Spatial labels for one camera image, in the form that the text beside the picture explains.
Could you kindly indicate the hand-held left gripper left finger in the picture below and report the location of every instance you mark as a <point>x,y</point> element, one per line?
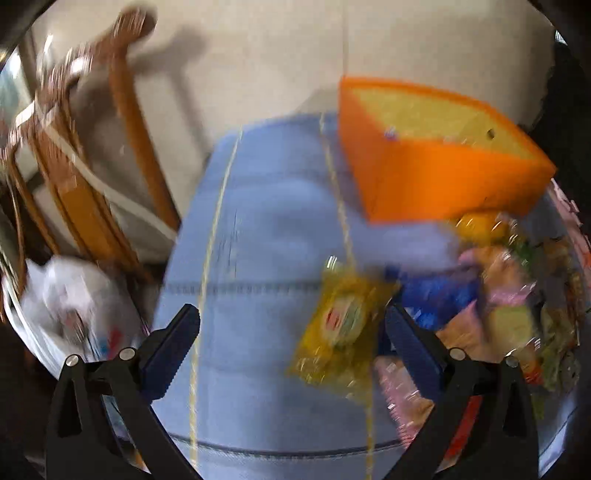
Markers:
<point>170,353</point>

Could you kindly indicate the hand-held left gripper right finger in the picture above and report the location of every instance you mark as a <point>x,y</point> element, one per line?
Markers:
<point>413,353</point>

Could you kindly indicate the yellow snack packet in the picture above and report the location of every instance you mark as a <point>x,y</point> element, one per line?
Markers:
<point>341,318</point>

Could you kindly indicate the orange storage box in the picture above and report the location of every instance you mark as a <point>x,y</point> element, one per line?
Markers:
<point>438,184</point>

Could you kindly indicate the pile of snack packets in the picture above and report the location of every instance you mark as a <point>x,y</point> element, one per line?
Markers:
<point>508,295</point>

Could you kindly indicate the white plastic bag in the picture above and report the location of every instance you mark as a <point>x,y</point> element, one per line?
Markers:
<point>64,290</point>

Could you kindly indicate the blue striped blanket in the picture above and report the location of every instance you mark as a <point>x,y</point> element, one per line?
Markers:
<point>268,230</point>

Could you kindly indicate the pink printed cloth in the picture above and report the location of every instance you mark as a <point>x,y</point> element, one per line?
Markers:
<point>567,199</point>

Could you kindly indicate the wooden chair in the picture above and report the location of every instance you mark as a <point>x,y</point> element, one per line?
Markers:
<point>131,124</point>

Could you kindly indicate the dark cloth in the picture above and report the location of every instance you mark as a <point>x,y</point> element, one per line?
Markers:
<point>565,83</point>

